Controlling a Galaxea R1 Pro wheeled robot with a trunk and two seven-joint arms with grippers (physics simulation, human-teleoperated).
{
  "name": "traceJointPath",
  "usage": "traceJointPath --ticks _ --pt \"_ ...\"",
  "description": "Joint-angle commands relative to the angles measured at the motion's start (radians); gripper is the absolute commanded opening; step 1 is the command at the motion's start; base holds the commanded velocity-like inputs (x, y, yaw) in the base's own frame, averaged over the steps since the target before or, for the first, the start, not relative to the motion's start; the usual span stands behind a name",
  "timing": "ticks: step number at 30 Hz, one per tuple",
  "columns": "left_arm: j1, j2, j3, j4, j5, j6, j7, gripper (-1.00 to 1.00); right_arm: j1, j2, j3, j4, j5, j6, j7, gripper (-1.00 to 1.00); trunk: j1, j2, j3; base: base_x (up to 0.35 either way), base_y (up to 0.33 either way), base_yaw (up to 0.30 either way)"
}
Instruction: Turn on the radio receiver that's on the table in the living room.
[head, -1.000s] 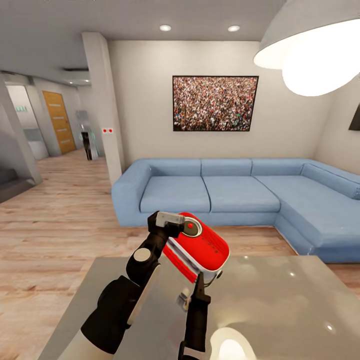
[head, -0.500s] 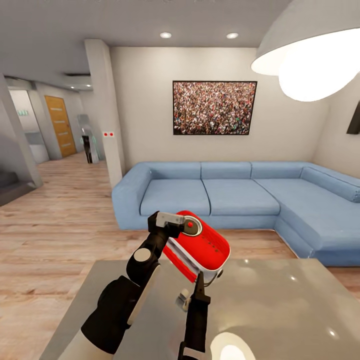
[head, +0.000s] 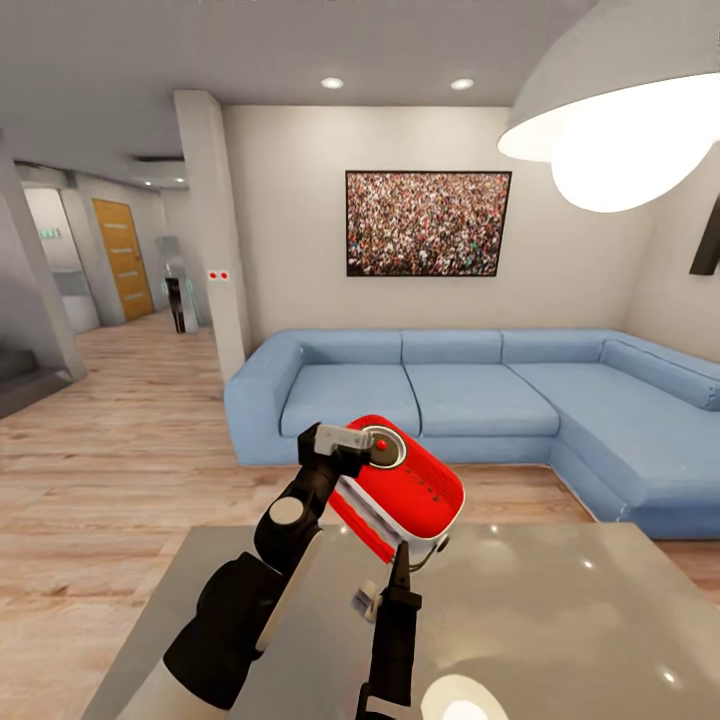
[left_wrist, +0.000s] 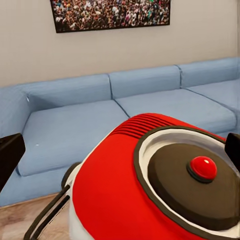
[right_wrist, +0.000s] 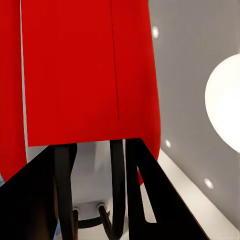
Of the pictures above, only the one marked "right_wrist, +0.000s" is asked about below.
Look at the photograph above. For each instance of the sofa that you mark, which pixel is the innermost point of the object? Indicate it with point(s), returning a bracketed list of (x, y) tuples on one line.
[(58, 228)]

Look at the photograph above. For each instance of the room light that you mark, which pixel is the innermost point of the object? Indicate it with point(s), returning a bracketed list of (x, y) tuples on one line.
[(224, 76)]

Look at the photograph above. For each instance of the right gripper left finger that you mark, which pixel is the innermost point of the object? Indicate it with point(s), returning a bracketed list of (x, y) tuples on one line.
[(29, 202)]

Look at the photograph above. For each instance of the radio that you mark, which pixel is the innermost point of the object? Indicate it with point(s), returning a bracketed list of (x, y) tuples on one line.
[(78, 71)]

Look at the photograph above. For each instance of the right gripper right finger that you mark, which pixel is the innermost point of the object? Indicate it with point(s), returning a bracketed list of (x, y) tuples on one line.
[(174, 219)]

